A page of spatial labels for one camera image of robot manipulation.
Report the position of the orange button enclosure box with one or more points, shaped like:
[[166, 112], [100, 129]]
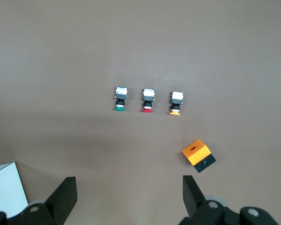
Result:
[[196, 154]]

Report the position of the brown table cover sheet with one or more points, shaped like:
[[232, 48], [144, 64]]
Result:
[[61, 70]]

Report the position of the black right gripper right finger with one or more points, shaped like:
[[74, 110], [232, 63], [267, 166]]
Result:
[[194, 201]]

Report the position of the green push button switch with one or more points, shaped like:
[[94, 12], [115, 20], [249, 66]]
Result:
[[120, 96]]

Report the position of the white drawer cabinet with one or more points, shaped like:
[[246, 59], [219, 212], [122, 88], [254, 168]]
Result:
[[4, 187]]

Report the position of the yellow push button switch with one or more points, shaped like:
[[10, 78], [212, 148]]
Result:
[[176, 100]]

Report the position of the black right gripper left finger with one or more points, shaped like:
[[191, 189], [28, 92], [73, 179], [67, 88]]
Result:
[[61, 201]]

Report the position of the red push button switch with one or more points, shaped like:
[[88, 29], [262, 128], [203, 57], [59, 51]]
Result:
[[148, 98]]

